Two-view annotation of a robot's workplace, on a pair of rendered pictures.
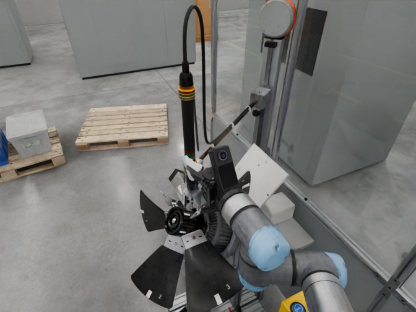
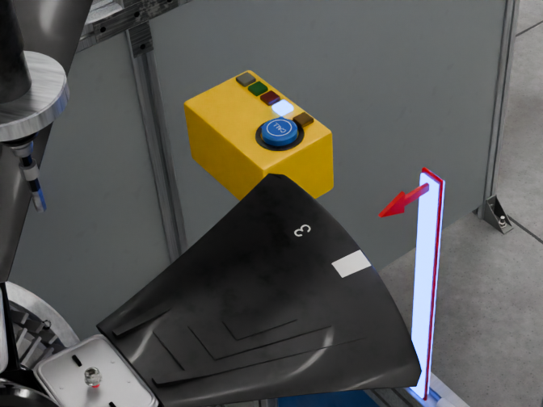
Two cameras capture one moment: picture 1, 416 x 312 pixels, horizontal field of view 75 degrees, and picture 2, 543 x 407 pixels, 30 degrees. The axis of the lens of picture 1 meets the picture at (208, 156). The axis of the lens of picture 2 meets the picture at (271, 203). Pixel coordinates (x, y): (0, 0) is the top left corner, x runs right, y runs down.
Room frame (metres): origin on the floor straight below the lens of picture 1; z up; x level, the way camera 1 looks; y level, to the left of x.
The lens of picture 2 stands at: (0.59, 0.54, 1.81)
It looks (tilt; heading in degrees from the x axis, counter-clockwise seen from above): 44 degrees down; 262
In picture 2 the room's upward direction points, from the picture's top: 5 degrees counter-clockwise
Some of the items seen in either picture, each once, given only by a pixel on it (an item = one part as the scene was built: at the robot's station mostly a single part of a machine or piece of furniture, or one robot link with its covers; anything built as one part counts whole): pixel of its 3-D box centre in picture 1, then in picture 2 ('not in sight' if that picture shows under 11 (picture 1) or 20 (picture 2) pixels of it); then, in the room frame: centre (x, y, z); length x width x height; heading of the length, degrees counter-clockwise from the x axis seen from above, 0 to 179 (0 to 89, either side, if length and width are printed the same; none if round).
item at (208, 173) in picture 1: (222, 190); not in sight; (0.48, -0.04, 1.64); 0.12 x 0.08 x 0.09; 25
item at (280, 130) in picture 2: (298, 309); (279, 132); (0.45, -0.32, 1.08); 0.04 x 0.04 x 0.02
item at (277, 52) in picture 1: (254, 185); not in sight; (1.29, -0.30, 0.90); 0.08 x 0.06 x 1.80; 60
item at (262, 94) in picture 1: (260, 97); not in sight; (1.21, -0.25, 1.55); 0.10 x 0.07 x 0.09; 150
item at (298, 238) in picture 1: (275, 226); not in sight; (1.01, -0.39, 0.85); 0.36 x 0.24 x 0.03; 25
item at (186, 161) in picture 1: (190, 170); not in sight; (0.55, 0.05, 1.64); 0.09 x 0.03 x 0.06; 47
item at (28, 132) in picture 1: (31, 134); not in sight; (2.87, 2.21, 0.31); 0.60 x 0.42 x 0.33; 31
